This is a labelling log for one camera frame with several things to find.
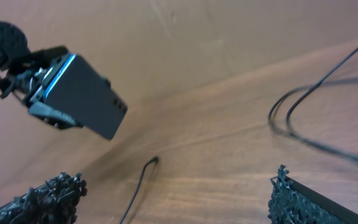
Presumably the black charger cable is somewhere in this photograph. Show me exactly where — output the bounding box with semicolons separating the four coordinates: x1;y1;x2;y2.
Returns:
118;30;358;224

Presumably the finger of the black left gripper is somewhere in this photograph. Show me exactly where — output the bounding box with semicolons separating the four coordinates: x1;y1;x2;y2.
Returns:
28;102;83;129

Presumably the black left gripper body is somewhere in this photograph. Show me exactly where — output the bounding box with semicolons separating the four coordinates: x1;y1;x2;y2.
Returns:
0;45;69;103

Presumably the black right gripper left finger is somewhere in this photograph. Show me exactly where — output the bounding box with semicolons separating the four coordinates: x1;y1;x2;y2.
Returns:
0;172;88;224

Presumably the Samsung Galaxy smartphone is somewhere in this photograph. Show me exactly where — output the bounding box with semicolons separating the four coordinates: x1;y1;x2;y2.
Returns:
43;54;128;140

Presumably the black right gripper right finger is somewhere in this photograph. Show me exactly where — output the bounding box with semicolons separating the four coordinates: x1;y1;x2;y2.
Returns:
267;165;358;224

